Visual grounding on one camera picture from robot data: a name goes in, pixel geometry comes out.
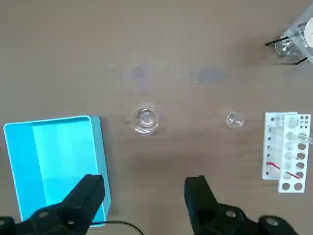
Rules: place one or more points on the white test tube rack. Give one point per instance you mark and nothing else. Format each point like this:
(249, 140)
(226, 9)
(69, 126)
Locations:
(274, 171)

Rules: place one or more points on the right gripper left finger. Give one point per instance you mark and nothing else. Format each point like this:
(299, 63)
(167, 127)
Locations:
(73, 203)

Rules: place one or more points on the clear glass cup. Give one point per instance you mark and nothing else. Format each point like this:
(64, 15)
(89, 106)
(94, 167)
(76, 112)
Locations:
(284, 47)

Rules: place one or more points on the red brush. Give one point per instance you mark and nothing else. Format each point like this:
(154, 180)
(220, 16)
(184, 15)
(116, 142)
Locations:
(271, 164)

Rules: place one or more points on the tall glass beaker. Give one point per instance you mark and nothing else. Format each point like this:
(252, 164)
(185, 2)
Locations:
(144, 120)

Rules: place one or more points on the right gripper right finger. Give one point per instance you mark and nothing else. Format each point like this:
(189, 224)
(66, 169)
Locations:
(203, 208)

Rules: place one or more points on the small glass beaker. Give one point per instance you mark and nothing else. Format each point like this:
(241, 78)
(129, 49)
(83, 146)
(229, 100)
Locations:
(235, 121)

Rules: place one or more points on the glass test tube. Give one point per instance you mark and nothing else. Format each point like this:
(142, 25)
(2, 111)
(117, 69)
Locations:
(304, 138)

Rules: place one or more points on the blue plastic bin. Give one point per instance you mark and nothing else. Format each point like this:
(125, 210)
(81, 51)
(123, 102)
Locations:
(61, 151)

